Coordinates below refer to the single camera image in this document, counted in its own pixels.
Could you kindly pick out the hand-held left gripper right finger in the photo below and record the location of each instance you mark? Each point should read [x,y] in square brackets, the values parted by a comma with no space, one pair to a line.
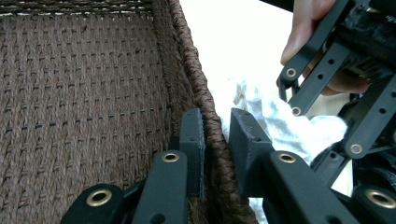
[249,146]

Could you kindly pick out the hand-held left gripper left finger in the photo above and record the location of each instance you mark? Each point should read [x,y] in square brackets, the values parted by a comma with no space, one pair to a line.
[193,137]

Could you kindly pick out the white textured cloth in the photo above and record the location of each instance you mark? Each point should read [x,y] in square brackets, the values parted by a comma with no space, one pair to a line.
[289,130]

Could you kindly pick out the brown woven basket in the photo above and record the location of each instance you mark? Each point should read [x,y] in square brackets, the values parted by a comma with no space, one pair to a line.
[77,93]

